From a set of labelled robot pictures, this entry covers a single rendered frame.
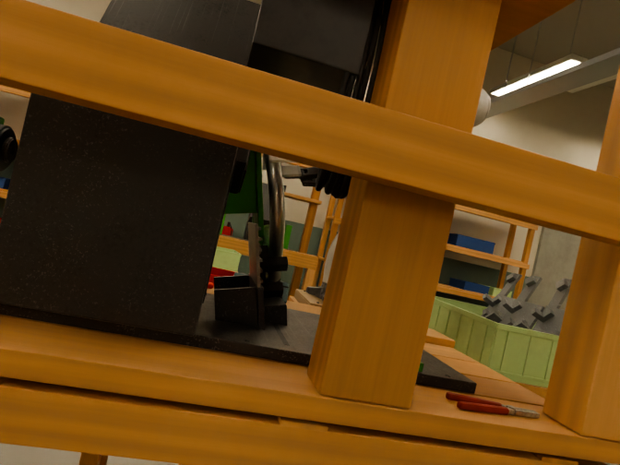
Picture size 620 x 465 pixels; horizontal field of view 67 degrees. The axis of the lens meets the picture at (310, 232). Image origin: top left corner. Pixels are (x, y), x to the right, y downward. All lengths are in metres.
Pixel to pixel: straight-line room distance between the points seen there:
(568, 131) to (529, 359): 7.31
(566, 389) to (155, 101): 0.78
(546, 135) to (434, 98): 7.84
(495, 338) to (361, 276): 0.99
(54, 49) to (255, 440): 0.54
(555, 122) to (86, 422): 8.36
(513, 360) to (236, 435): 1.13
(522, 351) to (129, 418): 1.26
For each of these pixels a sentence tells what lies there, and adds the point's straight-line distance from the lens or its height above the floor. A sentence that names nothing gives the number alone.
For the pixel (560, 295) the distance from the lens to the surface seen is 1.89.
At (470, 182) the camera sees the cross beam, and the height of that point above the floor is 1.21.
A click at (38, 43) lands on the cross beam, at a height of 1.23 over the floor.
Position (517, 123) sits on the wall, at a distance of 8.23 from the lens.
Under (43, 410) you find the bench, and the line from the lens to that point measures 0.70.
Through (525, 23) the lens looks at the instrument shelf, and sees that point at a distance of 0.88.
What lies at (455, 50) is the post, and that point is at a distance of 0.75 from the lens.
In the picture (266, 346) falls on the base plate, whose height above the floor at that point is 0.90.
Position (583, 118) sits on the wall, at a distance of 9.02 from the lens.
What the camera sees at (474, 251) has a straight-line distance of 7.02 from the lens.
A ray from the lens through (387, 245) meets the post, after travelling 0.67.
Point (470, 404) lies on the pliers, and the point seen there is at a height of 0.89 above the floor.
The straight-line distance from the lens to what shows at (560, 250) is 8.57.
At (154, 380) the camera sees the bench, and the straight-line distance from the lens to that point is 0.66.
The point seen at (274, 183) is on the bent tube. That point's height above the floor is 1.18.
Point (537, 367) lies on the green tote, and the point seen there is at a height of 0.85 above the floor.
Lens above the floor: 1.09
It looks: 1 degrees up
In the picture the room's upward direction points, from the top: 13 degrees clockwise
